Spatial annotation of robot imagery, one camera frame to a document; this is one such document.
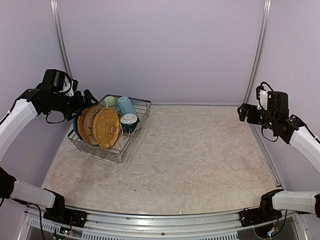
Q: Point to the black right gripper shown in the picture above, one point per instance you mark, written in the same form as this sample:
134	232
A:
246	107

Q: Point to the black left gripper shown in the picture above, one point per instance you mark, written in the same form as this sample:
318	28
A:
79	104

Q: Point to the cream bird pattern plate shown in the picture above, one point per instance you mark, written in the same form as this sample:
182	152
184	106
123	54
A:
88	123

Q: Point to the yellow polka dot plate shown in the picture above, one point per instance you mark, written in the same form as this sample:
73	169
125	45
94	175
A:
106	128

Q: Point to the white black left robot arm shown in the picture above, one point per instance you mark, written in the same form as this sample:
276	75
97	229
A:
56	93

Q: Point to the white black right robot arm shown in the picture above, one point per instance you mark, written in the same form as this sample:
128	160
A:
272	112

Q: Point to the blue plate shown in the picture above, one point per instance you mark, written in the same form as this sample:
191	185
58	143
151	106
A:
75	128

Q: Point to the light green mug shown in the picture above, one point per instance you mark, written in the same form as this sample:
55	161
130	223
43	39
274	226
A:
110	102

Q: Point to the clear glass cup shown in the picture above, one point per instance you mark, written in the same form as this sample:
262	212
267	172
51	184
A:
117	110

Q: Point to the light blue faceted cup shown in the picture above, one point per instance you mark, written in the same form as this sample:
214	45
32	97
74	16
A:
125	105

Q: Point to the teal and white bowl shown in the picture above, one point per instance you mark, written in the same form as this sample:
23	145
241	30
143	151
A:
129	122

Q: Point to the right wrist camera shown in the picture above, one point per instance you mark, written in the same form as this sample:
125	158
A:
262	97

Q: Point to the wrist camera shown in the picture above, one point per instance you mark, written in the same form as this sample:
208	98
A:
262	97
69	87

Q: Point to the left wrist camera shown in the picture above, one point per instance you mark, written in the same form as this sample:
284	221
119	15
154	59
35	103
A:
69	87

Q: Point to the steel wire dish rack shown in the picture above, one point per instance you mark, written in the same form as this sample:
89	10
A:
126	143

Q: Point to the right aluminium frame post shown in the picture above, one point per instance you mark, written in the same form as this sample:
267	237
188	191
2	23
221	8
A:
259	50

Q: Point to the aluminium frame post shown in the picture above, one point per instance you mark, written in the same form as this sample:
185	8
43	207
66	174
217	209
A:
55	11
259	50

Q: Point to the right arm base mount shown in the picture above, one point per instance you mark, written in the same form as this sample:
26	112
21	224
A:
255	216

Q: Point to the left aluminium frame post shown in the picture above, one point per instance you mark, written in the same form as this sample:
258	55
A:
55	11

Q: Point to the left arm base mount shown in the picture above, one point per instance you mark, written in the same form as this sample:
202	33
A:
66	216

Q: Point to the front aluminium rail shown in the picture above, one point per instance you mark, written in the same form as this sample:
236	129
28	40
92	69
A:
99	225

